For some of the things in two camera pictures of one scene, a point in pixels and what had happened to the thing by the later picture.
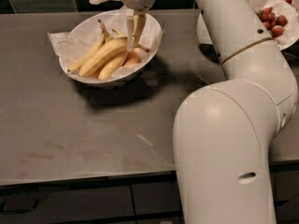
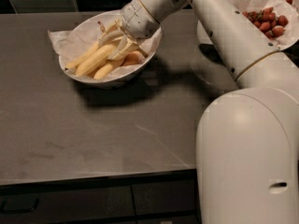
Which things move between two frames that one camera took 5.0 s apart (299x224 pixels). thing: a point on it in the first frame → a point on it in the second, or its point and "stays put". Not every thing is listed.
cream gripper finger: (135, 25) → (124, 47)
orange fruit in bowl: (134, 57) stays put
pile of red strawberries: (273, 23) stays put
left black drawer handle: (13, 211) stays put
